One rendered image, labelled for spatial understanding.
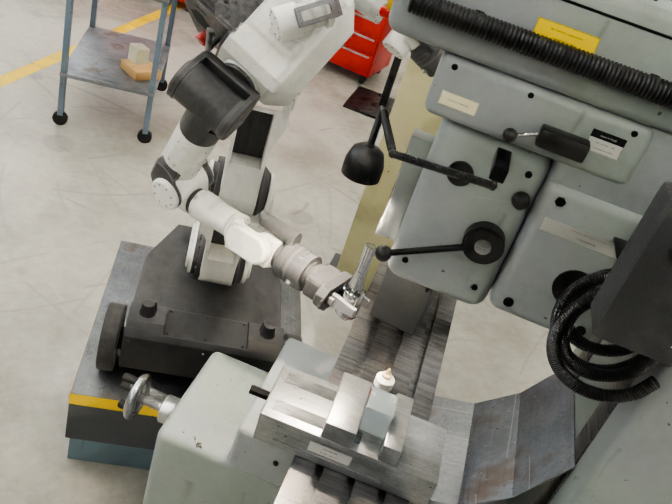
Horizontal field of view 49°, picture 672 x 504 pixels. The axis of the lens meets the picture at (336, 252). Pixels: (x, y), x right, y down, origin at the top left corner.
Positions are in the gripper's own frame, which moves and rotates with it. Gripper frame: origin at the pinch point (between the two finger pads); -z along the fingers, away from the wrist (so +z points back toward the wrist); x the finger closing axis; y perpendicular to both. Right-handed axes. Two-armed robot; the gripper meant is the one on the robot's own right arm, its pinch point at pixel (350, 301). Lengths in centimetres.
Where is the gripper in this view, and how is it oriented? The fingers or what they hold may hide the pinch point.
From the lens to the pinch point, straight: 156.6
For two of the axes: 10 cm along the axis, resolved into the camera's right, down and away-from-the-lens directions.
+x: 5.5, -3.2, 7.7
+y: -2.8, 8.0, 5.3
